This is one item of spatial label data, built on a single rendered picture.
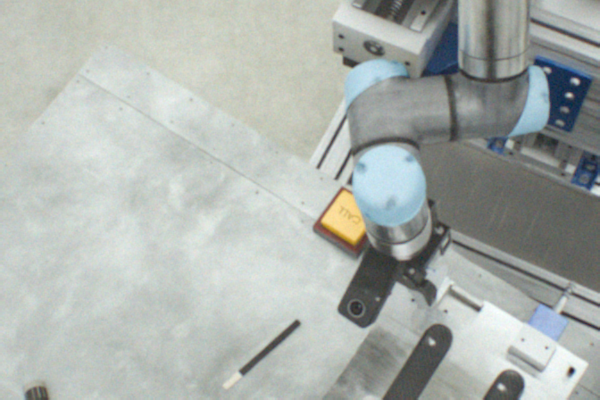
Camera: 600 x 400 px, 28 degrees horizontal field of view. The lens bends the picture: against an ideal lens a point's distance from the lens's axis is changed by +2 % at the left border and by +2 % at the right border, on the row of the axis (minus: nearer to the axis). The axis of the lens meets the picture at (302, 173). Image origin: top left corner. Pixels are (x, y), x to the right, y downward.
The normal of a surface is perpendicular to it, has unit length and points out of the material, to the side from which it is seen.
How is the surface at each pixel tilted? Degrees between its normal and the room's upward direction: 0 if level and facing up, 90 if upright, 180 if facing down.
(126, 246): 0
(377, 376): 3
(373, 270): 36
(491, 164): 0
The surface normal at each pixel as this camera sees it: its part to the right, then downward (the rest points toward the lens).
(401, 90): -0.06, -0.67
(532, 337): -0.04, -0.42
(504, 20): 0.13, 0.54
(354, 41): -0.44, 0.82
